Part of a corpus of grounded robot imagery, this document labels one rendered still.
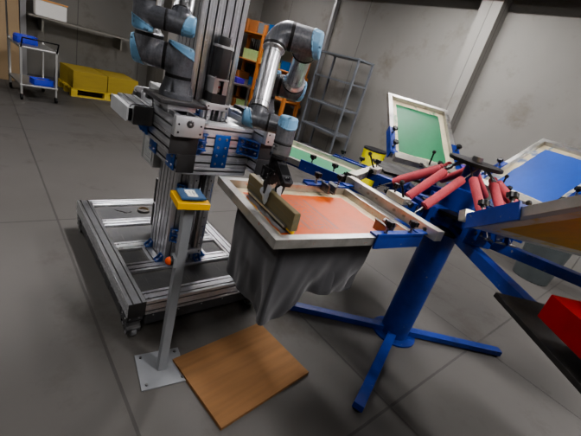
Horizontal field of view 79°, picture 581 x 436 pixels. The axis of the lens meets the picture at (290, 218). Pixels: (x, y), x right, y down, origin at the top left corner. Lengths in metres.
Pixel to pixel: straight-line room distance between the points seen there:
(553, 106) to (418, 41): 2.43
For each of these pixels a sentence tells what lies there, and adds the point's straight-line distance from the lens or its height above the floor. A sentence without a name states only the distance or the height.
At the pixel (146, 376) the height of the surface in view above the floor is 0.01.
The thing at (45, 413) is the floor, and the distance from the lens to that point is 1.93.
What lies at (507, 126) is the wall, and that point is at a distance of 6.09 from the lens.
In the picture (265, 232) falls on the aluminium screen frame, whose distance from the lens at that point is 1.25.
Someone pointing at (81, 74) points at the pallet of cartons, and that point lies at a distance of 7.87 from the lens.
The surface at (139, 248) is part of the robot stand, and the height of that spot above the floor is 0.22.
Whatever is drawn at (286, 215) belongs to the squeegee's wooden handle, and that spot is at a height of 1.02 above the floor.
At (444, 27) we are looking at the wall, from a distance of 6.88.
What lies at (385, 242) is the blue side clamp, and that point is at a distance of 1.55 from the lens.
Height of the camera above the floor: 1.52
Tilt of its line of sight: 22 degrees down
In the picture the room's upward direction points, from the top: 17 degrees clockwise
